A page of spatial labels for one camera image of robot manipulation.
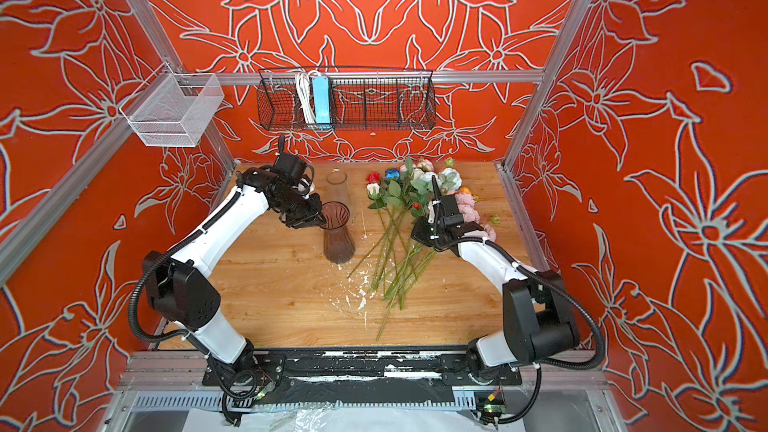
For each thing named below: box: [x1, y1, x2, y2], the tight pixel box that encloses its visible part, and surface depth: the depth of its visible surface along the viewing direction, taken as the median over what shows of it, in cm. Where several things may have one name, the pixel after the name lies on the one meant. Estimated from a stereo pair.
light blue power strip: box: [312, 76, 331, 129], surface depth 92 cm
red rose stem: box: [366, 171, 381, 184], surface depth 112 cm
